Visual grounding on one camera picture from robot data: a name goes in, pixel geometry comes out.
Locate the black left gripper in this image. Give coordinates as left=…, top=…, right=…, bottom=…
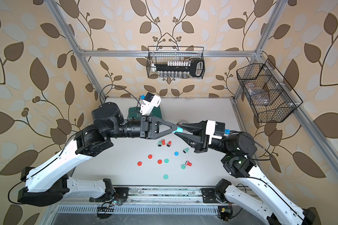
left=102, top=114, right=174, bottom=139

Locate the green plastic tool case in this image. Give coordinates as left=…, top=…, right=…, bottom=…
left=128, top=107, right=162, bottom=119

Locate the black white tool in basket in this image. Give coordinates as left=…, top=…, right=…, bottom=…
left=147, top=58, right=205, bottom=79

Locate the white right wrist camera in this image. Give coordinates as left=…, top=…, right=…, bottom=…
left=205, top=120, right=231, bottom=140

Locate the plastic bag in basket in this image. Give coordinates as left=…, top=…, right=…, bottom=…
left=245, top=82, right=270, bottom=106

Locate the black wire basket back wall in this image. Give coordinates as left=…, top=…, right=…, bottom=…
left=146, top=46, right=205, bottom=79

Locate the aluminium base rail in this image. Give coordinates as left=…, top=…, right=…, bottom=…
left=45, top=185, right=284, bottom=216

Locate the black wire basket wall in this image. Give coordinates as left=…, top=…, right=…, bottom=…
left=236, top=59, right=303, bottom=123
left=146, top=46, right=205, bottom=79

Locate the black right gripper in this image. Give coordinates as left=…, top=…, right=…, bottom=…
left=179, top=120, right=233, bottom=156

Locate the aluminium cage frame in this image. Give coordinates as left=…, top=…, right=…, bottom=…
left=43, top=0, right=338, bottom=195

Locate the black wire basket right wall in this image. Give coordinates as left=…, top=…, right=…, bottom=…
left=236, top=59, right=303, bottom=123

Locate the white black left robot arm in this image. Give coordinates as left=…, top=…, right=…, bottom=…
left=16, top=102, right=183, bottom=207

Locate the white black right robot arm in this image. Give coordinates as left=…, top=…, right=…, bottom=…
left=175, top=120, right=315, bottom=225

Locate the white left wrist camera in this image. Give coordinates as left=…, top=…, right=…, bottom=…
left=140, top=92, right=161, bottom=116

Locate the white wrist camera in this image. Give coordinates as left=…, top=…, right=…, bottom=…
left=205, top=120, right=231, bottom=140
left=140, top=92, right=161, bottom=116

